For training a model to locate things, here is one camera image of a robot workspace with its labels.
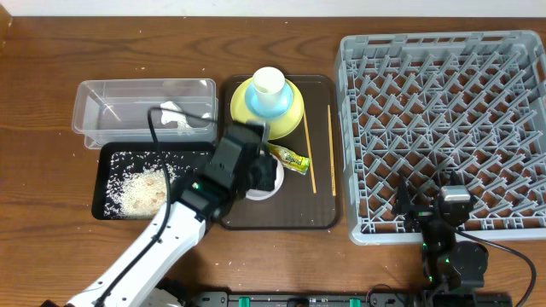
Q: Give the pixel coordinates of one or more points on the light blue bowl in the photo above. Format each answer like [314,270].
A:
[255,107]

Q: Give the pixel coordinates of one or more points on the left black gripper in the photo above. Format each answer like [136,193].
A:
[270,170]

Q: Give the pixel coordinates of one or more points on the white tissue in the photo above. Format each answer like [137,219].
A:
[173,118]

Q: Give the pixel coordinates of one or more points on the rice pile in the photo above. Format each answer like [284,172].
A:
[135,186]

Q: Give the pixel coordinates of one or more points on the green orange snack wrapper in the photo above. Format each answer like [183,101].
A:
[290,159]

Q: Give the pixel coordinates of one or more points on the yellow plate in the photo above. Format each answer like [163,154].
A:
[279,127]

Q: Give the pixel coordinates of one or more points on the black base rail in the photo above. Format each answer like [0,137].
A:
[214,299]

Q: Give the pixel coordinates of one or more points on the wooden chopstick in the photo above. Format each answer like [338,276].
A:
[309,150]
[331,151]

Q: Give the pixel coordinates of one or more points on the grey plastic dishwasher rack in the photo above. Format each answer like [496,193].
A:
[419,107]

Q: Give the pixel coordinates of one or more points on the right wooden chopstick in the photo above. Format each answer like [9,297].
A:
[331,151]

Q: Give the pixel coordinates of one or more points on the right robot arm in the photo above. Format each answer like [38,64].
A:
[454,268]

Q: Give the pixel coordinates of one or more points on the left wooden chopstick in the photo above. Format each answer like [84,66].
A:
[309,150]

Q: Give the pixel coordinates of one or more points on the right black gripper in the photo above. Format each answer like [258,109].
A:
[403,205]

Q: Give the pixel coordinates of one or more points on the black plastic tray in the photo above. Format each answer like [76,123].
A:
[179,158]

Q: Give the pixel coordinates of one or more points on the dark brown serving tray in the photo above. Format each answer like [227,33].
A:
[294,206]

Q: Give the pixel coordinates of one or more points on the clear plastic bin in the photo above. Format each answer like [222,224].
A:
[115,110]

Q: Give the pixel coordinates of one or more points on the cream white cup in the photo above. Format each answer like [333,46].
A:
[268,83]

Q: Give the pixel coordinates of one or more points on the white bowl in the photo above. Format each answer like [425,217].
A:
[258,195]

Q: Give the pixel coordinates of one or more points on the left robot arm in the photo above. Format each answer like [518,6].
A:
[192,206]

